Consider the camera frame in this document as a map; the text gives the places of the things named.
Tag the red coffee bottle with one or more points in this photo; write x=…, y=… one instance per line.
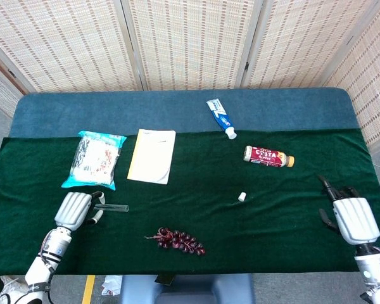
x=267, y=156

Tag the blue white toothpaste tube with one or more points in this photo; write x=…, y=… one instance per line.
x=221, y=118

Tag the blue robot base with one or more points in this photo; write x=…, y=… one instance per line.
x=190, y=289

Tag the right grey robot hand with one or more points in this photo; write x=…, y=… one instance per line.
x=354, y=220

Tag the dark red grape bunch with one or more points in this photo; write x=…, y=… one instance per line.
x=180, y=242

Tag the green velvet cloth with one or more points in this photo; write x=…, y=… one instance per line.
x=209, y=218

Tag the crumpled white paper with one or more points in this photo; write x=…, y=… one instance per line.
x=111, y=285

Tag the cream paper notebook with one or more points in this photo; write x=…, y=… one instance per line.
x=152, y=156

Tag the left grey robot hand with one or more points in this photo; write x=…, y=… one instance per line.
x=73, y=209

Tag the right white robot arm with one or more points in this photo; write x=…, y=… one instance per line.
x=372, y=269

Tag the transparent glass test tube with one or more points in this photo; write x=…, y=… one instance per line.
x=114, y=208

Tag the woven bamboo screen panel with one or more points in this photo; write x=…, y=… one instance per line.
x=373, y=79
x=190, y=44
x=69, y=44
x=0, y=92
x=304, y=44

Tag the blue table cover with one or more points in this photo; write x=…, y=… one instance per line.
x=145, y=111

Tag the teal plastic snack packet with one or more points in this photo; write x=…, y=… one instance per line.
x=93, y=161

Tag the white tube cap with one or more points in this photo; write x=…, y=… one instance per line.
x=242, y=196

